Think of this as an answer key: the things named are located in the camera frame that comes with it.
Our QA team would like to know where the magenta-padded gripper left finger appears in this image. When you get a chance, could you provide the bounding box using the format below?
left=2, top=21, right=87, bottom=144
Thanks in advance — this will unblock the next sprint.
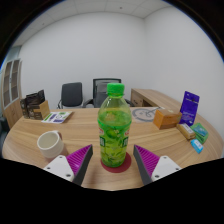
left=43, top=144, right=95, bottom=187

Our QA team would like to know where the purple card package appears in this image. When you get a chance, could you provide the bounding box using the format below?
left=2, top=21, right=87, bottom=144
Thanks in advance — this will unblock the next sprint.
left=179, top=90, right=201, bottom=127

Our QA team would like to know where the white printed leaflet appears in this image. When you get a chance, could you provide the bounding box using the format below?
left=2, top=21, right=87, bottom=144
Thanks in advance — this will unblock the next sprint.
left=40, top=111, right=74, bottom=124

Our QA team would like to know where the orange-brown box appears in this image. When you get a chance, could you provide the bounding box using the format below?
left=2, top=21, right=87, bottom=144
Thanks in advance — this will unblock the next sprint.
left=152, top=108, right=183, bottom=131

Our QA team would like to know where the tan cardboard box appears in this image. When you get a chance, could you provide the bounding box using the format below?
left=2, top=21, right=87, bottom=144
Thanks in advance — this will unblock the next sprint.
left=28, top=100, right=51, bottom=121

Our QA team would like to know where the flat round red coaster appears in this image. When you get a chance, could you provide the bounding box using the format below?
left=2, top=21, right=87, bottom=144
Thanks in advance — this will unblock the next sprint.
left=100, top=151, right=132, bottom=174

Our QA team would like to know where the small dark brown box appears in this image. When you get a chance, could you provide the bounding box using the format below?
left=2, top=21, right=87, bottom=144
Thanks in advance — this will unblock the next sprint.
left=19, top=97, right=30, bottom=119

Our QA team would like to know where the wooden cabinet with glass doors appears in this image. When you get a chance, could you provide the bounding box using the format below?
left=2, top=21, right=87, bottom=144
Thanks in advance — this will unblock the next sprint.
left=0, top=58, right=24, bottom=129

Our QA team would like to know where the green drink bottle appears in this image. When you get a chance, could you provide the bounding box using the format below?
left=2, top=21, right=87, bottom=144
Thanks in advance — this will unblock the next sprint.
left=97, top=82, right=133, bottom=169

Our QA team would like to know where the green flat box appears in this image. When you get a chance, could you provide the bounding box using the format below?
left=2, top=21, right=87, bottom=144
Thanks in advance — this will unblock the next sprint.
left=190, top=122, right=210, bottom=145

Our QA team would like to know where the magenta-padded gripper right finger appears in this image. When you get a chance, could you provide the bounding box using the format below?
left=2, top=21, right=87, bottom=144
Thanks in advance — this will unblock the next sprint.
left=132, top=144, right=182, bottom=187

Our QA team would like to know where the wooden side desk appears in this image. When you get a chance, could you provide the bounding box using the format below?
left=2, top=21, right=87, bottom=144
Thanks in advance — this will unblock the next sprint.
left=130, top=87, right=183, bottom=109

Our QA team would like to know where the small blue pack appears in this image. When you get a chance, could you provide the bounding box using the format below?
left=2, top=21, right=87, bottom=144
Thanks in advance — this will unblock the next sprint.
left=189, top=138, right=204, bottom=155

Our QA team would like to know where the white ceramic cup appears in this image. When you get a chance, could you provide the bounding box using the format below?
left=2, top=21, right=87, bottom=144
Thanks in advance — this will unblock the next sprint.
left=36, top=130, right=65, bottom=160

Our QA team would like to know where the black mesh office chair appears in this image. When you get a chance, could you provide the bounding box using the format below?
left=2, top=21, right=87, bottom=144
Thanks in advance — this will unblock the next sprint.
left=83, top=78, right=136, bottom=108

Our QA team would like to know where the black armchair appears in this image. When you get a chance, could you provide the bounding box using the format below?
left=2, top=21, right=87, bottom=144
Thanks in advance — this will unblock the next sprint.
left=0, top=116, right=9, bottom=148

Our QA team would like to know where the dark grey office chair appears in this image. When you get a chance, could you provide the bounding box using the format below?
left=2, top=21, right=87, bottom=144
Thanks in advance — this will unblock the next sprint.
left=56, top=81, right=84, bottom=110

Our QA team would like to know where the small beige box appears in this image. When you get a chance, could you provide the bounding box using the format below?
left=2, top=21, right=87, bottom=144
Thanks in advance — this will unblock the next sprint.
left=176, top=122, right=197, bottom=140

